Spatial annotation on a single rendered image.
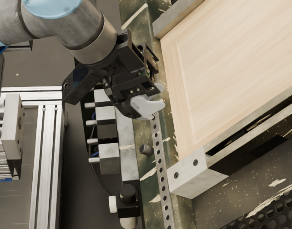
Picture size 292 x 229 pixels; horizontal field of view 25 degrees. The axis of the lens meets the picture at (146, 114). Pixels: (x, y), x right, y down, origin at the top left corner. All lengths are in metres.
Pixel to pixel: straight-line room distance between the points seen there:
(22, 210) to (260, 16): 1.16
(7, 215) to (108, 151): 0.68
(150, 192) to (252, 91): 0.36
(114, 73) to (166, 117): 0.62
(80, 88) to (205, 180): 0.52
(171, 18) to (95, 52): 0.83
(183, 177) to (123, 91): 0.47
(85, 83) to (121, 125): 0.80
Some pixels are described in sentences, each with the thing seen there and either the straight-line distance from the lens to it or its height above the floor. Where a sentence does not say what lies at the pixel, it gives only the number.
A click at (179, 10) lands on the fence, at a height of 0.99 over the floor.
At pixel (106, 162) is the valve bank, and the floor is 0.74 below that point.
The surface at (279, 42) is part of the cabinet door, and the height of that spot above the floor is 1.16.
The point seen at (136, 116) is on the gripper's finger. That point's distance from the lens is 1.13.
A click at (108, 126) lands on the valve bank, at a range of 1.83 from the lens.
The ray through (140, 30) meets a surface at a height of 0.88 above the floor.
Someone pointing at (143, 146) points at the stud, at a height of 0.89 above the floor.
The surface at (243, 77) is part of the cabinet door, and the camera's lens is 1.55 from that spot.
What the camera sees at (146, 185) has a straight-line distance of 1.64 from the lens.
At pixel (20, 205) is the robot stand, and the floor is 0.21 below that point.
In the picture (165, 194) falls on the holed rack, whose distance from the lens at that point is 1.57.
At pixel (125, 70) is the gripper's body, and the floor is 1.46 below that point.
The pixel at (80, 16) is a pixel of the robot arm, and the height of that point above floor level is 1.59.
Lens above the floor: 2.28
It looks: 55 degrees down
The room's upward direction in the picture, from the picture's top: straight up
